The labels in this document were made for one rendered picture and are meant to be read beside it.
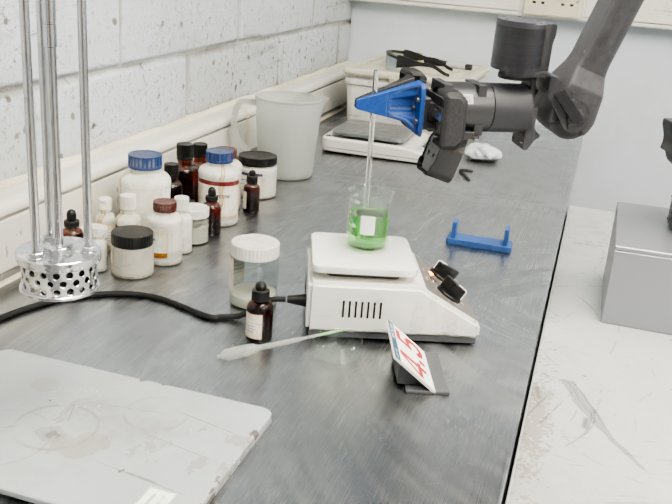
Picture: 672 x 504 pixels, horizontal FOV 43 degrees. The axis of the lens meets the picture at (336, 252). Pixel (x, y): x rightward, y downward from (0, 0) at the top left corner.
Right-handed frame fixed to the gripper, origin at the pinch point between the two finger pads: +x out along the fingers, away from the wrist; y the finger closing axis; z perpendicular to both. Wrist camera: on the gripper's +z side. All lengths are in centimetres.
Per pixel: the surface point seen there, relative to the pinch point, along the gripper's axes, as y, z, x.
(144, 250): 11.2, 21.6, 27.1
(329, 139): 83, 23, -11
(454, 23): 135, 2, -54
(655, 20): 106, -3, -97
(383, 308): -8.9, 21.4, 0.6
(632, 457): -33.6, 25.8, -17.2
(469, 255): 19.6, 25.9, -20.4
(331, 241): 0.9, 16.9, 5.0
